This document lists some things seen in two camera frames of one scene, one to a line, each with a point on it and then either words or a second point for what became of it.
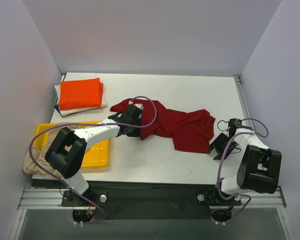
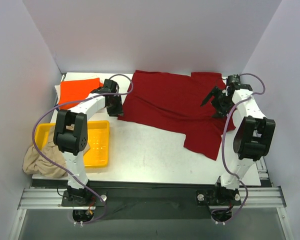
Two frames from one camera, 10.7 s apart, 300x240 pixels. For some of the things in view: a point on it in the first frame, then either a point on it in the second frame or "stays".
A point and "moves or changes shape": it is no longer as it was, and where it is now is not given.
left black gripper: x=134 y=120 -> x=115 y=108
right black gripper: x=221 y=143 -> x=219 y=100
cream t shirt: x=104 y=102 -> x=57 y=87
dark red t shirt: x=191 y=130 moves or changes shape
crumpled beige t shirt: x=28 y=166 stays
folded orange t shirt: x=80 y=94 stays
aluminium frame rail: x=263 y=198 stays
